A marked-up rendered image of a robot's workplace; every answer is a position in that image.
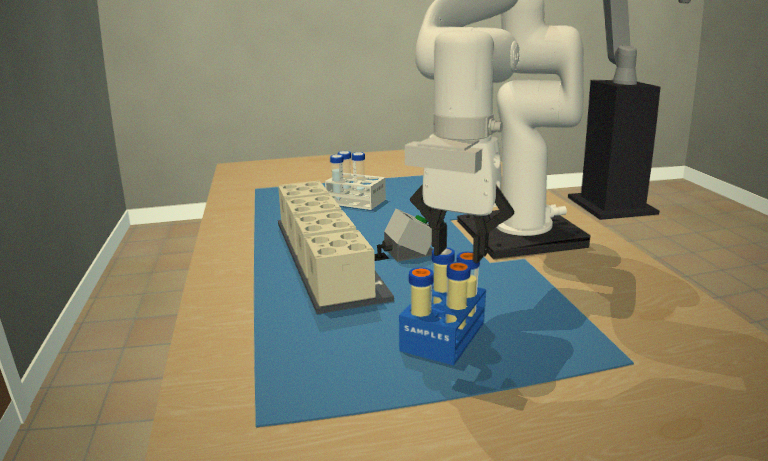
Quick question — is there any blue bench mat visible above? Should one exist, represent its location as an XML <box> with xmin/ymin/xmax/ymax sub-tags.
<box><xmin>254</xmin><ymin>175</ymin><xmax>634</xmax><ymax>427</ymax></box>

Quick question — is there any blue tube rack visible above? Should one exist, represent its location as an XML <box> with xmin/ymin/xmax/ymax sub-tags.
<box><xmin>399</xmin><ymin>288</ymin><xmax>486</xmax><ymax>365</ymax></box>

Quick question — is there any cream tube rack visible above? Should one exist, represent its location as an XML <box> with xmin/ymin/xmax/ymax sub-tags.
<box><xmin>325</xmin><ymin>174</ymin><xmax>386</xmax><ymax>210</ymax></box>

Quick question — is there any beige bucket adapter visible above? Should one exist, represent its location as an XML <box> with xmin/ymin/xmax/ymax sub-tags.
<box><xmin>294</xmin><ymin>211</ymin><xmax>356</xmax><ymax>278</ymax></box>
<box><xmin>278</xmin><ymin>181</ymin><xmax>329</xmax><ymax>236</ymax></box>
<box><xmin>286</xmin><ymin>194</ymin><xmax>341</xmax><ymax>255</ymax></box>
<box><xmin>305</xmin><ymin>230</ymin><xmax>376</xmax><ymax>307</ymax></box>

